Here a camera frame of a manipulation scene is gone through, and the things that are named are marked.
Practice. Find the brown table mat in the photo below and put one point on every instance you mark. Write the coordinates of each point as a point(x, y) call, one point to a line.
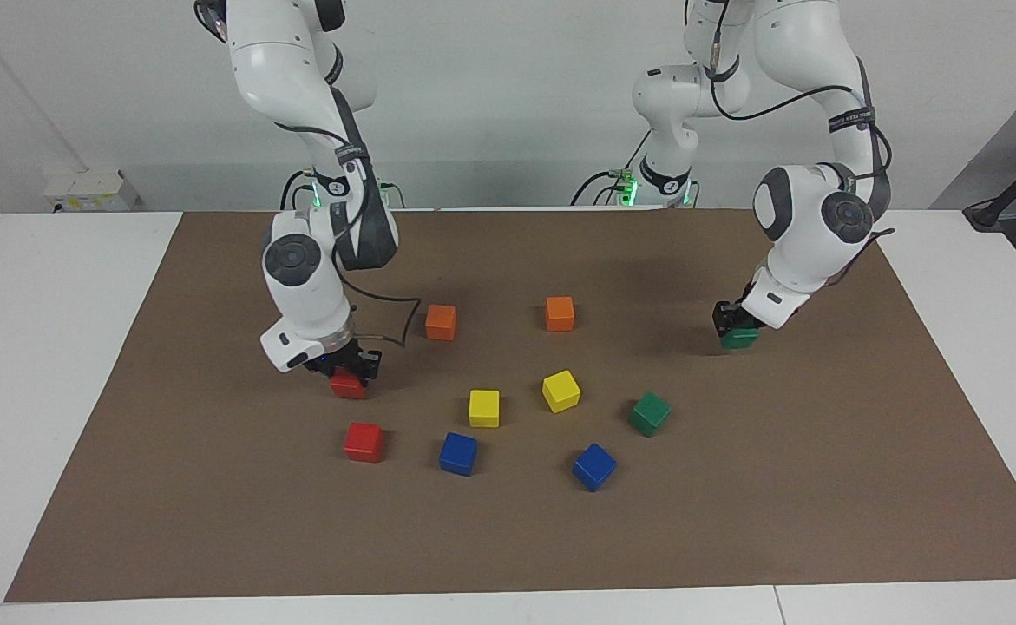
point(733, 521)

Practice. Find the red cube block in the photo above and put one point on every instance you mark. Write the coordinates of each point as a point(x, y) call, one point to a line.
point(350, 387)
point(363, 443)

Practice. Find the yellow cube block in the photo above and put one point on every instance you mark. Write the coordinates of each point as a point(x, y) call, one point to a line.
point(560, 391)
point(484, 409)

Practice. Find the blue cube block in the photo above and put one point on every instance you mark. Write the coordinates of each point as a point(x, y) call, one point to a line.
point(458, 454)
point(594, 467)

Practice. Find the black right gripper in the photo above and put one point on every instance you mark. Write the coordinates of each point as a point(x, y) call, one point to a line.
point(338, 363)

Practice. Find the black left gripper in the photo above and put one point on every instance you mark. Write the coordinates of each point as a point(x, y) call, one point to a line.
point(743, 318)

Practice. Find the green cube block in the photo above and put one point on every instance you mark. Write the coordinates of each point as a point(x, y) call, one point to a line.
point(739, 340)
point(649, 414)

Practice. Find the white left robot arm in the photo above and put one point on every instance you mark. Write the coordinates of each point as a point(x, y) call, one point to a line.
point(807, 252)

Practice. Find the orange cube block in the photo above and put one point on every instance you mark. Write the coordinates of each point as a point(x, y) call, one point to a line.
point(560, 314)
point(441, 323)

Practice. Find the white socket box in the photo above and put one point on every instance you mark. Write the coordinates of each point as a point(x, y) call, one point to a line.
point(91, 191)

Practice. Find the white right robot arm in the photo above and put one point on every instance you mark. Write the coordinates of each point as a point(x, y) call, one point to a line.
point(299, 286)

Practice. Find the black stand pole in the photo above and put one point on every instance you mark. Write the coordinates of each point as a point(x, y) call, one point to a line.
point(1015, 187)

